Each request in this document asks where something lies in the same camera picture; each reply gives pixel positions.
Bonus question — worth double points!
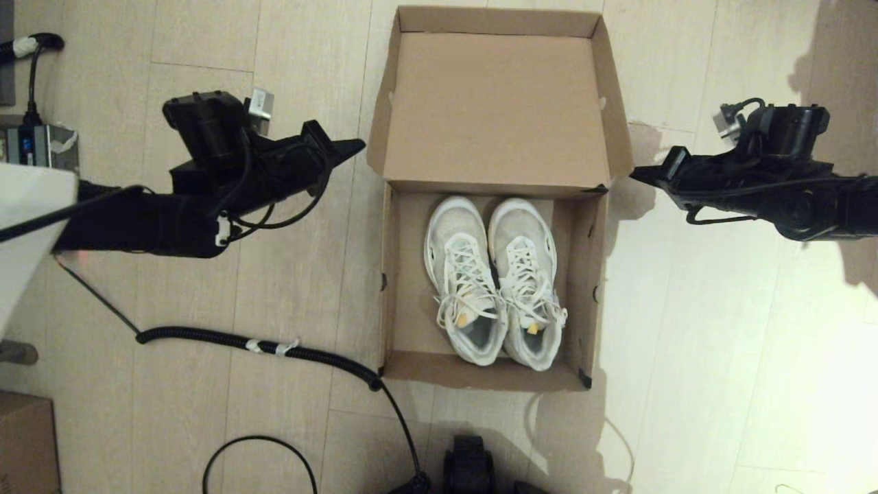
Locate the brown cardboard shoe box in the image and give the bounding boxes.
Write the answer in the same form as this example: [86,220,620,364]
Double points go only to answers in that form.
[366,5,635,393]

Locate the white mesh sneaker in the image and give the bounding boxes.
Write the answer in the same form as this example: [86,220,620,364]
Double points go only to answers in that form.
[486,198,570,373]
[423,196,510,366]

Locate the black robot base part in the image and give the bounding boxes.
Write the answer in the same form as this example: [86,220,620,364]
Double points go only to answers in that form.
[442,434,496,494]

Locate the grey power supply unit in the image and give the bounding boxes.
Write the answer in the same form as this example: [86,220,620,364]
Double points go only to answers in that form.
[0,123,79,171]

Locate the dark grey furniture edge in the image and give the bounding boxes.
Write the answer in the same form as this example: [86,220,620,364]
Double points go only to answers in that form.
[0,0,16,107]

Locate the grey furniture foot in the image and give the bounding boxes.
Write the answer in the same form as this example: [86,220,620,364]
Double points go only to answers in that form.
[0,340,40,366]

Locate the small brown cardboard carton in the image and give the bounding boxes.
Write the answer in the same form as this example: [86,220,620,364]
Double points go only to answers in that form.
[0,392,61,494]

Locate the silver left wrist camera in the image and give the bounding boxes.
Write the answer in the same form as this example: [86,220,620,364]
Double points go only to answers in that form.
[246,88,276,135]

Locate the black corrugated floor cable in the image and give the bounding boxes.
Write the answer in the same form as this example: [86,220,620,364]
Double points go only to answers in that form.
[55,252,431,493]

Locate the thin black cable loop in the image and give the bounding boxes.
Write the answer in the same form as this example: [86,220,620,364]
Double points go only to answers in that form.
[202,435,320,494]

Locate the black power cord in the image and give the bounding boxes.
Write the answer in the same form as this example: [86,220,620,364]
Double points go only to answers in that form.
[25,45,45,127]

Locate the black hose with white tape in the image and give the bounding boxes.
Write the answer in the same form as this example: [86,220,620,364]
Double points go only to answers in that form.
[0,33,66,61]

